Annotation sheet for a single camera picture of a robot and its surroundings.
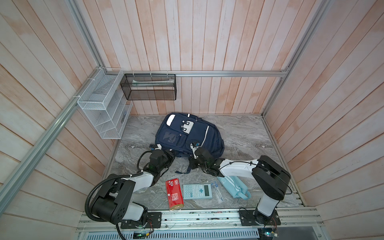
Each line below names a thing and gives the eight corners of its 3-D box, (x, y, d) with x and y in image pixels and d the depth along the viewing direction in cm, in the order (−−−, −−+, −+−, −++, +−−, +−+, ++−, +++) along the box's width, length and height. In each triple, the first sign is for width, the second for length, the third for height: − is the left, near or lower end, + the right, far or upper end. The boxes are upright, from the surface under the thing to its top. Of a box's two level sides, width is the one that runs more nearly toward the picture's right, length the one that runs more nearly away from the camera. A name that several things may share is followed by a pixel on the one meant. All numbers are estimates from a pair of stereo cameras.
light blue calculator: (183, 199, 82) (182, 197, 80) (183, 185, 87) (183, 183, 85) (211, 199, 82) (212, 197, 80) (210, 185, 87) (211, 183, 85)
